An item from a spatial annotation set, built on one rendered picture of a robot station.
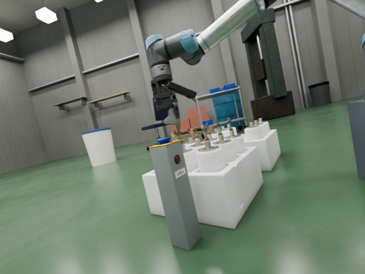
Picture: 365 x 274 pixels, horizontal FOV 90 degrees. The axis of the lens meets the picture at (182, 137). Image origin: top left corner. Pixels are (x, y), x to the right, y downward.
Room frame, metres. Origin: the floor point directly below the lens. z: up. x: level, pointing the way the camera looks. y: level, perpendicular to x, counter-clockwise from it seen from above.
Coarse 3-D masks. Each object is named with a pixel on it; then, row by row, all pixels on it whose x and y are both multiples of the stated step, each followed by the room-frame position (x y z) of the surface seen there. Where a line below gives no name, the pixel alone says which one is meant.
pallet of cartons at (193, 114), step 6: (192, 108) 6.42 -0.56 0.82; (204, 108) 6.38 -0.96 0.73; (192, 114) 6.42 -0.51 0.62; (204, 114) 6.39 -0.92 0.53; (180, 120) 5.99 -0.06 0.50; (186, 120) 5.99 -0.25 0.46; (192, 120) 5.97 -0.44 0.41; (198, 120) 5.96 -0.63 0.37; (204, 120) 5.95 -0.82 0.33; (174, 126) 5.98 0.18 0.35; (186, 126) 5.99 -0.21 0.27; (192, 126) 5.98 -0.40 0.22; (198, 126) 5.97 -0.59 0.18; (192, 132) 5.95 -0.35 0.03
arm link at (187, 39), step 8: (184, 32) 0.66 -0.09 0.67; (192, 32) 0.65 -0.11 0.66; (168, 40) 0.67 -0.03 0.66; (176, 40) 0.66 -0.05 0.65; (184, 40) 0.65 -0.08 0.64; (192, 40) 0.65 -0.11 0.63; (168, 48) 0.67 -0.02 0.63; (176, 48) 0.67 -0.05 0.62; (184, 48) 0.66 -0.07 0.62; (192, 48) 0.67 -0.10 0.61; (168, 56) 0.69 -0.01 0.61; (176, 56) 0.69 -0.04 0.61; (184, 56) 0.71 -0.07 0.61; (192, 56) 0.75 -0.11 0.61
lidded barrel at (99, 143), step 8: (104, 128) 3.00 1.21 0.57; (88, 136) 2.91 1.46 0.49; (96, 136) 2.92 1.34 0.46; (104, 136) 2.99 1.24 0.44; (88, 144) 2.93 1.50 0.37; (96, 144) 2.92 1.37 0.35; (104, 144) 2.97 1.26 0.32; (112, 144) 3.14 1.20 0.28; (88, 152) 2.98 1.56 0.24; (96, 152) 2.92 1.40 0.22; (104, 152) 2.96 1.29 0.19; (112, 152) 3.09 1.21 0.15; (96, 160) 2.93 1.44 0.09; (104, 160) 2.95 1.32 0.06; (112, 160) 3.05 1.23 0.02
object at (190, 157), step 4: (188, 152) 0.69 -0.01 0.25; (192, 152) 0.70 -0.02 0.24; (184, 156) 0.68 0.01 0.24; (188, 156) 0.69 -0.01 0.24; (192, 156) 0.69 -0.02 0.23; (188, 160) 0.68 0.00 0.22; (192, 160) 0.69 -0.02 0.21; (196, 160) 0.71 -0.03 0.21; (188, 164) 0.68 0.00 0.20; (192, 164) 0.69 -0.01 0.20; (196, 164) 0.70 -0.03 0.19; (188, 168) 0.68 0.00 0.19; (192, 168) 0.69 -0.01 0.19; (196, 168) 0.70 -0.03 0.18; (188, 172) 0.68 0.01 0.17
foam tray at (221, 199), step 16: (240, 160) 0.68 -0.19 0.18; (256, 160) 0.82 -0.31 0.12; (144, 176) 0.78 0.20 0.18; (192, 176) 0.62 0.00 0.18; (208, 176) 0.58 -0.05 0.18; (224, 176) 0.56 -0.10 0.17; (240, 176) 0.65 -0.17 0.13; (256, 176) 0.79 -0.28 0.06; (192, 192) 0.63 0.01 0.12; (208, 192) 0.59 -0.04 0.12; (224, 192) 0.55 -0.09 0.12; (240, 192) 0.63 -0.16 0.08; (256, 192) 0.76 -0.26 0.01; (160, 208) 0.74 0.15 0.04; (208, 208) 0.60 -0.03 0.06; (224, 208) 0.56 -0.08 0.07; (240, 208) 0.61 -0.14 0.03; (208, 224) 0.61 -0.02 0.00; (224, 224) 0.57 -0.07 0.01
